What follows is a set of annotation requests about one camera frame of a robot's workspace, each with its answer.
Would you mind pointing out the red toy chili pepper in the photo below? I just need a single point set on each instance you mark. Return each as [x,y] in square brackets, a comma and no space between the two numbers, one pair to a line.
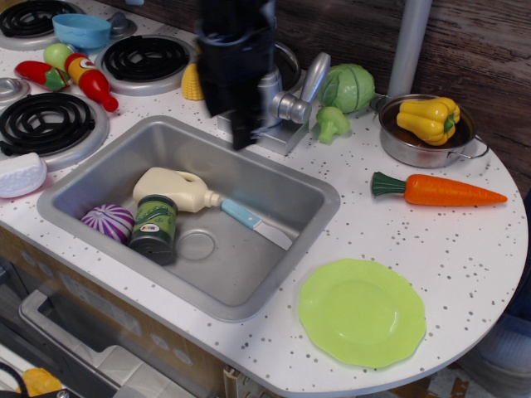
[42,74]

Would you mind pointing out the green toy apple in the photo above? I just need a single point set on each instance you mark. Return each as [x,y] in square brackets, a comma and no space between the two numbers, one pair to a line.
[57,54]

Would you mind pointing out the silver stove knob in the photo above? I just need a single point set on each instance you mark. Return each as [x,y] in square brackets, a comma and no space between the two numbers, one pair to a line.
[12,90]

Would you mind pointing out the grey toy sink basin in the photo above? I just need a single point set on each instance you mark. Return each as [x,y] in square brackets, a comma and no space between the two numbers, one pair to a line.
[218,265]

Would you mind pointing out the middle black stove burner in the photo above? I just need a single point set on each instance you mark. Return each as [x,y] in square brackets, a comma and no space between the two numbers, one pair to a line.
[145,65]

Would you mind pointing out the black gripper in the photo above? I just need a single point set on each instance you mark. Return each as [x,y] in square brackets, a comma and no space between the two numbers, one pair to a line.
[229,75]

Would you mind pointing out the blue handled toy knife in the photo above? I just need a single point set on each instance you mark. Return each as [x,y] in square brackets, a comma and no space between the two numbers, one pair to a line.
[256,224]

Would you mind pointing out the yellow toy at bottom left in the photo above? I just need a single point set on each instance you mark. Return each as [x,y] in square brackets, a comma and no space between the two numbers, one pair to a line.
[39,381]

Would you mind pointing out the grey oven door handle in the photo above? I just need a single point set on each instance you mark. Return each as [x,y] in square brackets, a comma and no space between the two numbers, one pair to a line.
[91,372]

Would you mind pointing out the green toy broccoli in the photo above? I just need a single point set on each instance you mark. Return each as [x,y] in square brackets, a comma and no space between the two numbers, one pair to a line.
[332,121]

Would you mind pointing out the silver knob behind bowl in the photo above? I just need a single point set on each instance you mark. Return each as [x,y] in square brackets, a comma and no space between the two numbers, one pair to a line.
[121,26]

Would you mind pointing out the green pickle jar toy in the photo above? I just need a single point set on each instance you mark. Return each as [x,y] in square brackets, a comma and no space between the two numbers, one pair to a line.
[154,228]

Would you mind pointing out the blue plastic bowl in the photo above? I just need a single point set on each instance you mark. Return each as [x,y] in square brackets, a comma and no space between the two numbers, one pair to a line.
[82,31]

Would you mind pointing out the green toy cabbage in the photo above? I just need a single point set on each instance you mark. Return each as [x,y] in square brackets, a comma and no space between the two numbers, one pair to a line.
[347,87]

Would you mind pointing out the back left black burner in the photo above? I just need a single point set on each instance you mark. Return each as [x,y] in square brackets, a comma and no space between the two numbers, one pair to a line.
[27,26]

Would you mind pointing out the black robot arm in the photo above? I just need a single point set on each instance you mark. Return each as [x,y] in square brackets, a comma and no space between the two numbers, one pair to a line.
[229,20]

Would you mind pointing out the orange toy carrot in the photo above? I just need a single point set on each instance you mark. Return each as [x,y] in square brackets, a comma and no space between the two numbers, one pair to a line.
[424,190]

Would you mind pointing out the front left black burner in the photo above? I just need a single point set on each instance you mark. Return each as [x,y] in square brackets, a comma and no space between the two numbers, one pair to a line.
[63,129]

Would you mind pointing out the red toy ketchup bottle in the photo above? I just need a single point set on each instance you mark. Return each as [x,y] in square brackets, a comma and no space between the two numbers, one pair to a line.
[91,81]

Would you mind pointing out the purple toy onion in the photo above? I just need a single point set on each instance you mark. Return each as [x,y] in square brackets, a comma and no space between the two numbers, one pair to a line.
[111,220]

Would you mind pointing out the yellow toy corn cob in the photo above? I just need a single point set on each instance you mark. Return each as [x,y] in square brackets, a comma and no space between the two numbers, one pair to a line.
[190,84]

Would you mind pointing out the yellow toy bell pepper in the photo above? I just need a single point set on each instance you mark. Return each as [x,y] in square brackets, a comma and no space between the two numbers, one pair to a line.
[433,121]

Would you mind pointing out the grey metal pole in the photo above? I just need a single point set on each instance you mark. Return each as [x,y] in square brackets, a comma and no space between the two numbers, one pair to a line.
[410,39]

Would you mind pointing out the steel pot with handles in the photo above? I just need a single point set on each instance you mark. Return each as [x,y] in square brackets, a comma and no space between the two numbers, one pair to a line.
[406,147]

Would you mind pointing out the light green plastic plate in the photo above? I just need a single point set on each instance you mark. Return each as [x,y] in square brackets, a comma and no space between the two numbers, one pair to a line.
[362,313]

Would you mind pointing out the cream toy jug bottle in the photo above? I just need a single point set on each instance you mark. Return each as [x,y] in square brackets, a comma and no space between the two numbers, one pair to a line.
[188,191]

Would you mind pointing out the silver toy faucet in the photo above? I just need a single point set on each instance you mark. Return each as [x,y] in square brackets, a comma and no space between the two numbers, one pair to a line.
[286,117]

